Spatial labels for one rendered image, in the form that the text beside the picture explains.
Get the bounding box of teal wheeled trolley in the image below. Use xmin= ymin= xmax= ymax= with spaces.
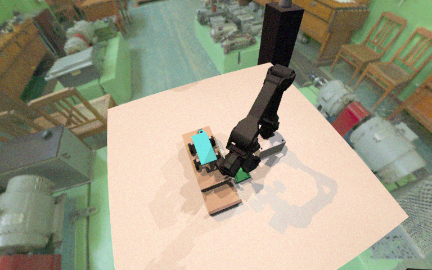
xmin=187 ymin=129 xmax=221 ymax=170

